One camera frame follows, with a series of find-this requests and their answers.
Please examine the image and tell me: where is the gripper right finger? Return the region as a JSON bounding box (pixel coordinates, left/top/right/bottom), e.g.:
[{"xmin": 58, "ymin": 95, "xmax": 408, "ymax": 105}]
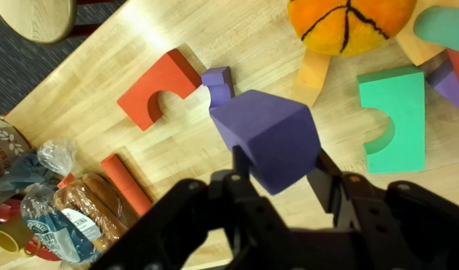
[{"xmin": 307, "ymin": 149, "xmax": 459, "ymax": 270}]

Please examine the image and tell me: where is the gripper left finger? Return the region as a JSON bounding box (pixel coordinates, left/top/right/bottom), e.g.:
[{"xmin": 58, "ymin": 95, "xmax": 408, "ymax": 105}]
[{"xmin": 90, "ymin": 145, "xmax": 290, "ymax": 270}]

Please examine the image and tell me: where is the purple foam cube block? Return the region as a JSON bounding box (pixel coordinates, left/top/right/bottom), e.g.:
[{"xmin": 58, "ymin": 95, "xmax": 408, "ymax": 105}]
[{"xmin": 209, "ymin": 89, "xmax": 322, "ymax": 195}]

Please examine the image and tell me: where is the red foam cylinder block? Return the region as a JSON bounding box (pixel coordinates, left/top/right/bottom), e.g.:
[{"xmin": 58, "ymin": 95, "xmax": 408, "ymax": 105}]
[{"xmin": 100, "ymin": 154, "xmax": 153, "ymax": 216}]

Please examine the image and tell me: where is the green foam arch block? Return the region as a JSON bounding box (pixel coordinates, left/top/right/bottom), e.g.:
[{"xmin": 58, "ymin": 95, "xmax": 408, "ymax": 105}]
[{"xmin": 357, "ymin": 66, "xmax": 426, "ymax": 174}]

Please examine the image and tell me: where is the bag of bread rolls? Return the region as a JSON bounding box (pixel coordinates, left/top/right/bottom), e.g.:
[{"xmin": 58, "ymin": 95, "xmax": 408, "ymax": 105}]
[{"xmin": 21, "ymin": 139, "xmax": 140, "ymax": 265}]

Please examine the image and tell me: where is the red foam arch block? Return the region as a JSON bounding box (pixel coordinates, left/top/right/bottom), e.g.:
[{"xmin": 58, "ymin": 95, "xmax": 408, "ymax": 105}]
[{"xmin": 117, "ymin": 48, "xmax": 203, "ymax": 131}]

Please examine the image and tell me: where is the small purple foam arch block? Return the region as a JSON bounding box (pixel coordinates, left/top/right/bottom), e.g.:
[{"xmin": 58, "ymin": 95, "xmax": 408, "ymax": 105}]
[{"xmin": 200, "ymin": 66, "xmax": 235, "ymax": 110}]

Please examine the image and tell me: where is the purple foam triangle block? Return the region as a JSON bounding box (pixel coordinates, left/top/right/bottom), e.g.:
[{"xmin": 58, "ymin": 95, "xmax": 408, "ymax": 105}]
[{"xmin": 426, "ymin": 59, "xmax": 459, "ymax": 115}]

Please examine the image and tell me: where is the yellow foam rectangular block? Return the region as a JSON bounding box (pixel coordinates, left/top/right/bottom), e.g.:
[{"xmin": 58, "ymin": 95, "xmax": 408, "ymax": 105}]
[{"xmin": 290, "ymin": 48, "xmax": 331, "ymax": 108}]

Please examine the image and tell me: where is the red toy plate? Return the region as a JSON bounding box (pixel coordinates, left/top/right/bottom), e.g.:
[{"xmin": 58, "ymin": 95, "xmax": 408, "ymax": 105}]
[{"xmin": 0, "ymin": 198, "xmax": 62, "ymax": 261}]

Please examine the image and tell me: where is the yellow toy cup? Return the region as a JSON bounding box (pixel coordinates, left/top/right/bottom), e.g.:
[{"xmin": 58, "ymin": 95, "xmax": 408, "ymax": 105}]
[{"xmin": 0, "ymin": 214, "xmax": 42, "ymax": 258}]

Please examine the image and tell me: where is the brown paper bag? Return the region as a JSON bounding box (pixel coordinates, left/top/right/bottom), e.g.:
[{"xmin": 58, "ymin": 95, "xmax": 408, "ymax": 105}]
[{"xmin": 0, "ymin": 115, "xmax": 32, "ymax": 185}]

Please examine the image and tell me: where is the teal foam cylinder block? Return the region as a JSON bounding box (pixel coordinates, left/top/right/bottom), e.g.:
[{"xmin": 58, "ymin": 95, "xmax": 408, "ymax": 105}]
[{"xmin": 414, "ymin": 6, "xmax": 459, "ymax": 55}]

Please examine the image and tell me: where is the orange plush basketball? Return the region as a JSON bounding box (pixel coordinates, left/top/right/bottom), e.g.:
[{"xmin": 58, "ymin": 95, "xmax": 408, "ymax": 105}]
[{"xmin": 287, "ymin": 0, "xmax": 417, "ymax": 57}]

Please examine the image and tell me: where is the round wooden stool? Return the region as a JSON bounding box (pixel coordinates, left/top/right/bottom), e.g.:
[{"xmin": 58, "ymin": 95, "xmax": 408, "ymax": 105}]
[{"xmin": 0, "ymin": 0, "xmax": 78, "ymax": 44}]

